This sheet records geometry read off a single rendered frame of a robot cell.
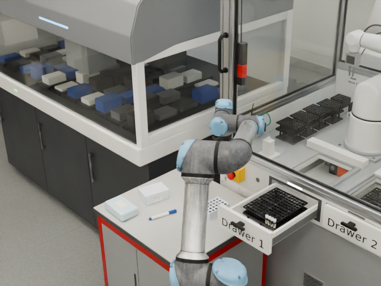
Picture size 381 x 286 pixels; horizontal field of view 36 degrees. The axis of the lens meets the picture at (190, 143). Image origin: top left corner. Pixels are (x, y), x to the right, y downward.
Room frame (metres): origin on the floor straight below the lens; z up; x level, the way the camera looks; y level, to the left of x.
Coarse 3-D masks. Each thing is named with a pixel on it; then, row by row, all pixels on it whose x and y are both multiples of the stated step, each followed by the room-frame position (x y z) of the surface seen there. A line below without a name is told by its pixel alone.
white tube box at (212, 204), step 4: (212, 200) 2.31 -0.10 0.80; (216, 200) 2.31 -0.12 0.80; (220, 200) 2.31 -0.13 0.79; (224, 200) 2.30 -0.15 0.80; (208, 204) 2.28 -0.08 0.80; (212, 204) 2.27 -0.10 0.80; (216, 204) 2.27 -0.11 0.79; (224, 204) 2.27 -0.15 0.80; (228, 204) 2.27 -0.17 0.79; (208, 208) 2.24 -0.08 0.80; (212, 208) 2.24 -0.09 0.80; (216, 208) 2.25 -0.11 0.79; (208, 212) 2.21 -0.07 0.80; (212, 212) 2.21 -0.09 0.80; (216, 212) 2.22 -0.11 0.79; (208, 216) 2.20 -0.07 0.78; (212, 216) 2.21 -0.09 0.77; (216, 216) 2.22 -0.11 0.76
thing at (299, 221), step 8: (272, 184) 2.28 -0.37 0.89; (280, 184) 2.28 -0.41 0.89; (264, 192) 2.23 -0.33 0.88; (288, 192) 2.24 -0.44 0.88; (296, 192) 2.21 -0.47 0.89; (248, 200) 2.16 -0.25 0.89; (304, 200) 2.17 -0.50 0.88; (312, 200) 2.14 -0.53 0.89; (232, 208) 2.09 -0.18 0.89; (240, 208) 2.13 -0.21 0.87; (312, 208) 2.08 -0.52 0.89; (304, 216) 2.04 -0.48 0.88; (312, 216) 2.08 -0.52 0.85; (288, 224) 1.97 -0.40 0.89; (296, 224) 2.00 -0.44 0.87; (304, 224) 2.05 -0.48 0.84; (272, 232) 1.91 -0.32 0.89; (280, 232) 1.94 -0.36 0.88; (288, 232) 1.97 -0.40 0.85; (272, 240) 1.90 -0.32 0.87; (280, 240) 1.93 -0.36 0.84
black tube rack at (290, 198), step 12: (276, 192) 2.20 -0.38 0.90; (252, 204) 2.11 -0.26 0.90; (264, 204) 2.11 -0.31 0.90; (276, 204) 2.11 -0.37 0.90; (288, 204) 2.10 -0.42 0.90; (300, 204) 2.10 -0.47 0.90; (252, 216) 2.06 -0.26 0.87; (264, 216) 2.06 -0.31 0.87; (276, 216) 2.02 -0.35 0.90; (288, 216) 2.05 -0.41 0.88; (276, 228) 1.98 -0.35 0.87
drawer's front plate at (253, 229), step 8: (224, 208) 2.05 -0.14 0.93; (224, 216) 2.05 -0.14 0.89; (232, 216) 2.01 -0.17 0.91; (240, 216) 1.98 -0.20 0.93; (224, 224) 2.05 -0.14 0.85; (248, 224) 1.94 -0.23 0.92; (256, 224) 1.92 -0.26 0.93; (232, 232) 2.01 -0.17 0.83; (248, 232) 1.94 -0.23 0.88; (256, 232) 1.91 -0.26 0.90; (264, 232) 1.88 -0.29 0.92; (248, 240) 1.94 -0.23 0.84; (256, 240) 1.91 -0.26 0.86; (264, 240) 1.88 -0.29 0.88; (256, 248) 1.91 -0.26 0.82; (264, 248) 1.88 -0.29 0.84
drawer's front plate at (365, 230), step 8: (328, 208) 2.04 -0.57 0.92; (336, 208) 2.02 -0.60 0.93; (328, 216) 2.04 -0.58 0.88; (336, 216) 2.01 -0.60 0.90; (344, 216) 1.98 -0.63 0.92; (352, 216) 1.97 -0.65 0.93; (360, 224) 1.92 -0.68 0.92; (368, 224) 1.91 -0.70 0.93; (336, 232) 2.00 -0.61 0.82; (352, 232) 1.95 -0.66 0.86; (360, 232) 1.92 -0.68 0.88; (368, 232) 1.90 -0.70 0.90; (376, 232) 1.87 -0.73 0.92; (352, 240) 1.94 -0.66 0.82; (368, 240) 1.89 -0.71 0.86; (376, 240) 1.87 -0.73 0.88; (368, 248) 1.89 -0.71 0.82; (376, 248) 1.86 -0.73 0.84
